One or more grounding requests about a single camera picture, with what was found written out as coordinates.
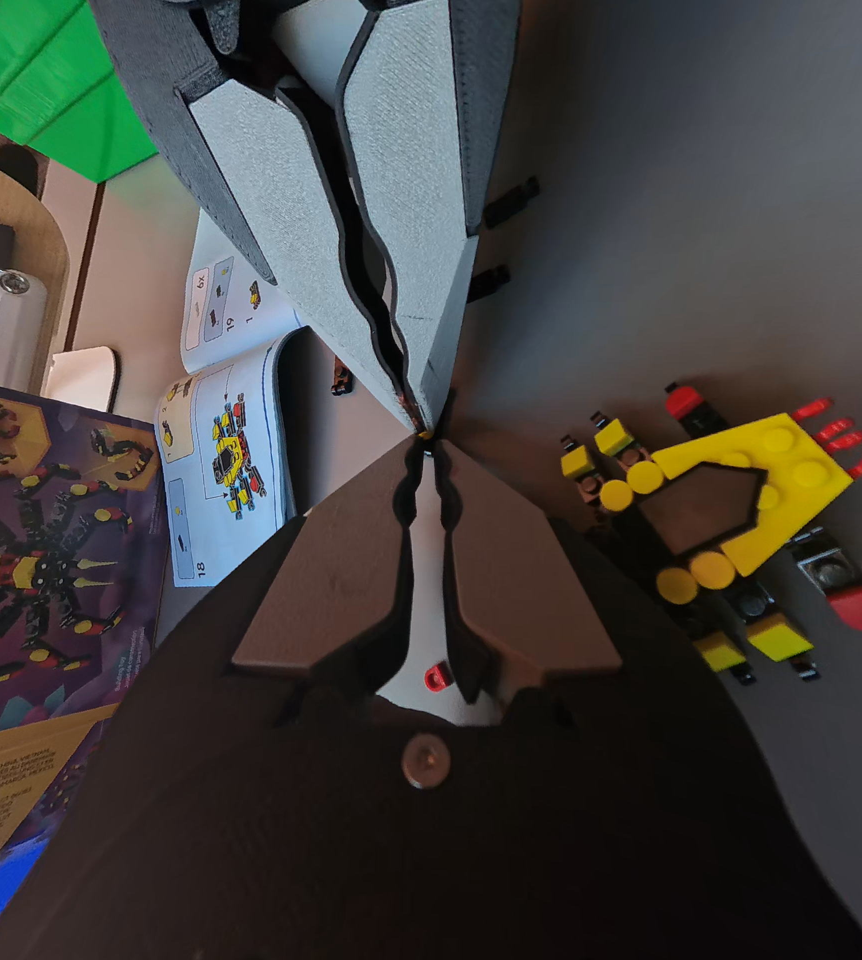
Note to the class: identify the small red brick piece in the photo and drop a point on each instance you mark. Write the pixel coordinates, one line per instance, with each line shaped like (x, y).
(437, 675)

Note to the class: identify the white cylinder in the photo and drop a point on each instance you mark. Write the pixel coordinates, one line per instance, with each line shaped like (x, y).
(18, 330)

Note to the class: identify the purple toy set box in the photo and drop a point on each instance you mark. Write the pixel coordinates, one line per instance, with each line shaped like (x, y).
(41, 525)

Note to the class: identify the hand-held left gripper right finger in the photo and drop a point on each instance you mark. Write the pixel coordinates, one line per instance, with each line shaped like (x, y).
(528, 592)

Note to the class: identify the pale rounded wooden board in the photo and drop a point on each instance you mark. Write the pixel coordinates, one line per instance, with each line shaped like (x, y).
(82, 379)

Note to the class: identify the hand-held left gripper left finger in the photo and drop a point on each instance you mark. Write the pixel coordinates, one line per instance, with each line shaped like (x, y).
(326, 585)

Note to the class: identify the green plastic bin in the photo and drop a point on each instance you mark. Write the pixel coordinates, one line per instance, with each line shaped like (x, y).
(41, 75)

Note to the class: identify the open instruction booklet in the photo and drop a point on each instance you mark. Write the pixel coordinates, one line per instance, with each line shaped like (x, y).
(198, 450)

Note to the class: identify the yellow black toy brick model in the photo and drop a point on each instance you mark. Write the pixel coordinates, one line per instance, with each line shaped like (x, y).
(708, 510)

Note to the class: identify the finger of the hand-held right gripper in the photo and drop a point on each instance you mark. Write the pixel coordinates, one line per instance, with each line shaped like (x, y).
(273, 195)
(416, 150)

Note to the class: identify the plywood tray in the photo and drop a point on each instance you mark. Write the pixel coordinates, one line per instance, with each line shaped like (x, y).
(56, 247)

